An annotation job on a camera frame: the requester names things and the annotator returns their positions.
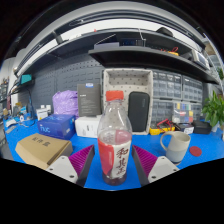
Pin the teal case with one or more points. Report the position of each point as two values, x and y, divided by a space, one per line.
26 79

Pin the white perforated tray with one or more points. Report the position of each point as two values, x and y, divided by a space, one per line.
128 80

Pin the flat round red coaster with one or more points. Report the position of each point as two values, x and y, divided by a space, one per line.
195 151

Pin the dark grey flat box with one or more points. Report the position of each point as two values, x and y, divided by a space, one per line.
89 100

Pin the dark wall shelf unit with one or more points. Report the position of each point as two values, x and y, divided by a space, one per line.
140 56

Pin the clear organizer with coloured parts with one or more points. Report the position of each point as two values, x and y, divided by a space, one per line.
183 112

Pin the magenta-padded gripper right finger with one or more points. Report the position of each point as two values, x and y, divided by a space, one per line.
160 166

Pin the small white labelled box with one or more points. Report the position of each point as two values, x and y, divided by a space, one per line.
186 129

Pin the cream and grey ceramic mug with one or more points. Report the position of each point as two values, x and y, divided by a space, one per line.
178 146

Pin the black zip case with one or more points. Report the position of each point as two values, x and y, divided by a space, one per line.
139 111

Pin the purple plastic bag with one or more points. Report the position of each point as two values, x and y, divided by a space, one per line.
65 103

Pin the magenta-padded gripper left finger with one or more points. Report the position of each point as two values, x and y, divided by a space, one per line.
63 168

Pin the white shelf unit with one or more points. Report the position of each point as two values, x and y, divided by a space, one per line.
218 63

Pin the green potted plant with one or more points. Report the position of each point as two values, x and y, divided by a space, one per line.
213 111

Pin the white carton box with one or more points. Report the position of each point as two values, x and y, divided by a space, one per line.
87 127

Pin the clear red-capped drink bottle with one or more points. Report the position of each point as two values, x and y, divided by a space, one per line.
115 153

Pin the grey small-parts drawer cabinet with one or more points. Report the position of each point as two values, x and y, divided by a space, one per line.
166 85
192 89
161 110
197 111

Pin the brown cardboard box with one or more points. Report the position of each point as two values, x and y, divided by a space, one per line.
41 148

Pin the blue carton box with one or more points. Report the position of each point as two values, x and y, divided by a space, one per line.
56 126

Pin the flat black box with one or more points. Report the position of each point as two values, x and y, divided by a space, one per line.
201 127

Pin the yellow multimeter with red leads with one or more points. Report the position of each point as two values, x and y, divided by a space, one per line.
156 130

